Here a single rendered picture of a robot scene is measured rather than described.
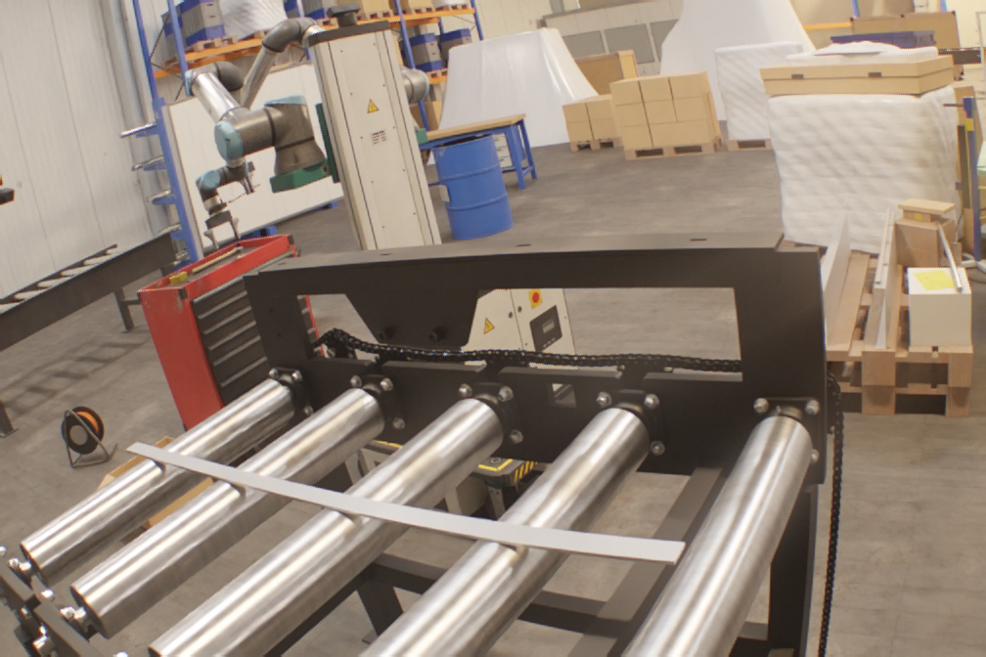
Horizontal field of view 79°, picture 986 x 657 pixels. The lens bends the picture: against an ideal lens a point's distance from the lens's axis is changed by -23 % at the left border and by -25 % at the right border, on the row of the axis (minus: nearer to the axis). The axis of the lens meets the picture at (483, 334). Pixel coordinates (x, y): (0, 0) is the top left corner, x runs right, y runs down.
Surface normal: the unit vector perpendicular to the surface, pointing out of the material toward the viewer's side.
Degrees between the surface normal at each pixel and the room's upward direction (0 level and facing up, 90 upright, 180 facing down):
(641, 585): 0
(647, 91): 90
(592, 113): 90
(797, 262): 90
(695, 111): 90
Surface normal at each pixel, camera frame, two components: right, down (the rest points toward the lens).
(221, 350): 0.81, 0.01
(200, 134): 0.52, 0.18
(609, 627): -0.22, -0.92
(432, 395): -0.54, 0.40
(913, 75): -0.79, 0.37
